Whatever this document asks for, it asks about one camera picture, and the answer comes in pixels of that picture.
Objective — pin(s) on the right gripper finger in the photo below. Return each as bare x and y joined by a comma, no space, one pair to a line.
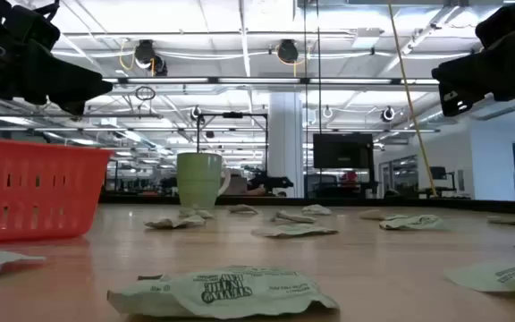
485,71
454,102

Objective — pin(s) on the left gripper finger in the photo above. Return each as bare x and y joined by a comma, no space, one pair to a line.
61,80
73,108

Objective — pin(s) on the orange plastic slotted basket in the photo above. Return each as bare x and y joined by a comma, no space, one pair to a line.
38,197

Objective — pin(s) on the black background robot arm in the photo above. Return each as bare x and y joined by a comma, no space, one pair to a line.
275,182

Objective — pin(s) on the small black desk monitor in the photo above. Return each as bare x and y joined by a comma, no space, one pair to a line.
438,173

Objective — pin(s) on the large black monitor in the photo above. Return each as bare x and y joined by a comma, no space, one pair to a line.
342,152

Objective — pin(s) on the red office chair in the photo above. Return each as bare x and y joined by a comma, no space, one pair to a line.
349,176

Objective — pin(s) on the green ceramic mug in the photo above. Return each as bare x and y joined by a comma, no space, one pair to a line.
199,179

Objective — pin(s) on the white square building column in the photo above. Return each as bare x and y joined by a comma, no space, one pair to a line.
284,134

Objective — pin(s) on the beige cardboard box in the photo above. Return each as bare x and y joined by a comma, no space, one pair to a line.
238,185

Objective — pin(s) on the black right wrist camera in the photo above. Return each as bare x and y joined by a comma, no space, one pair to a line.
496,27

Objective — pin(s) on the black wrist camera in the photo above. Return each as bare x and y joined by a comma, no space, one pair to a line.
496,27
34,31

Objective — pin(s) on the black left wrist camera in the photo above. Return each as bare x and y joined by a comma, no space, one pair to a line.
34,31

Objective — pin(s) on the black aluminium table frame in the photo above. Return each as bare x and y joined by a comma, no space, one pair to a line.
374,202

